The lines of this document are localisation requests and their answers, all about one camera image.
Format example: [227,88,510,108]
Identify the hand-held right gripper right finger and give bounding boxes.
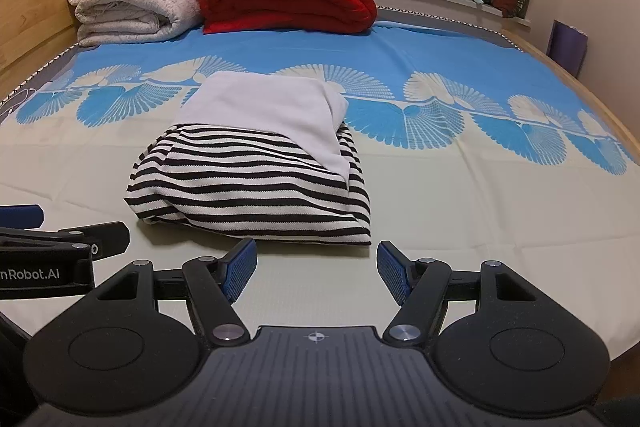
[376,241,550,348]

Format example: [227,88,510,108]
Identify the purple mat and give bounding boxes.
[547,20,587,78]

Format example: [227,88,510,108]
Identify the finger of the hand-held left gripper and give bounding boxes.
[0,222,131,260]
[0,205,45,229]

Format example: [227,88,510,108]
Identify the wooden bed frame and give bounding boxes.
[0,0,640,148]

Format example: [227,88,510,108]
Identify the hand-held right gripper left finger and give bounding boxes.
[95,239,258,348]

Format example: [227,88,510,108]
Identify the white windowsill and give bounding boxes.
[365,0,531,28]

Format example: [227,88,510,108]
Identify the blue patterned bedsheet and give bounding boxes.
[0,19,640,358]

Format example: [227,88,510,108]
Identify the striped white knit top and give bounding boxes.
[125,72,373,244]

